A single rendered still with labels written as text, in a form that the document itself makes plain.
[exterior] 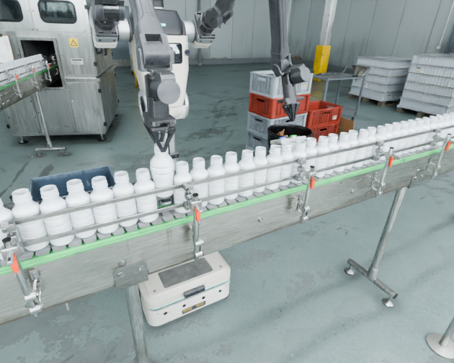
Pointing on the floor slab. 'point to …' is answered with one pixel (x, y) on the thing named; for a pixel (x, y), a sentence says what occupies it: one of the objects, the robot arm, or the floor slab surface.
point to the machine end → (14, 123)
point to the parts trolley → (340, 86)
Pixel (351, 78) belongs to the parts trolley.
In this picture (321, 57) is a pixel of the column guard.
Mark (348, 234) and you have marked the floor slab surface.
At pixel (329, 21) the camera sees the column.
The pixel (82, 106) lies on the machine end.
